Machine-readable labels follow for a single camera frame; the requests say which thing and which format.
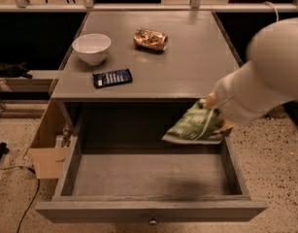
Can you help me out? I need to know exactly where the black object on ledge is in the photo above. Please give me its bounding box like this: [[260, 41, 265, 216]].
[[0, 62, 33, 79]]

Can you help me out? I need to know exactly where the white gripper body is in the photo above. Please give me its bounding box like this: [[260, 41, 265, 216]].
[[213, 71, 273, 126]]

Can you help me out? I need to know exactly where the white hanging cable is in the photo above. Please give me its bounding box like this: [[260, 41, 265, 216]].
[[263, 1, 281, 23]]

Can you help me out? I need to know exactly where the brown cardboard box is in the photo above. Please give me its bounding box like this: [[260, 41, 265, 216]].
[[28, 101, 72, 180]]

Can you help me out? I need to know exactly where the black floor cable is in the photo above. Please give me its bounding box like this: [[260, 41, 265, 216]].
[[0, 164, 42, 233]]

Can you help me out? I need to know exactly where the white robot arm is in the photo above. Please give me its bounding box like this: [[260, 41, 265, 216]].
[[205, 17, 298, 131]]

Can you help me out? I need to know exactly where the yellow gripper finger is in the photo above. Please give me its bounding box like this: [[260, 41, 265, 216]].
[[203, 92, 217, 110], [214, 115, 236, 133]]

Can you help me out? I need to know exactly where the round metal drawer knob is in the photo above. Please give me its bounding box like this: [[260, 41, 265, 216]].
[[149, 217, 158, 226]]

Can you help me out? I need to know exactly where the dark blue snack packet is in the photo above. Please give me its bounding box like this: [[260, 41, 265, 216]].
[[92, 69, 133, 88]]

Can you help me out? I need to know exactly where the metal railing frame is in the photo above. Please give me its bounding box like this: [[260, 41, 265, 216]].
[[0, 0, 298, 13]]

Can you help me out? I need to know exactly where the grey wooden cabinet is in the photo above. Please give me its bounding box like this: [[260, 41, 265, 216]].
[[52, 11, 239, 140]]

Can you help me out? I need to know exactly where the white ceramic bowl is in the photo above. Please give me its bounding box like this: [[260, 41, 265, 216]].
[[72, 33, 112, 65]]

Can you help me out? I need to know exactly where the green jalapeno chip bag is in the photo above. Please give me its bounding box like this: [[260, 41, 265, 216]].
[[162, 99, 223, 145]]

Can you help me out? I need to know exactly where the grey open top drawer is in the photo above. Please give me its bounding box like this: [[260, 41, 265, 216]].
[[35, 102, 269, 224]]

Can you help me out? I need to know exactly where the crushed gold soda can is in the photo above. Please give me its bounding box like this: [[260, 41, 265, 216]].
[[133, 28, 168, 51]]

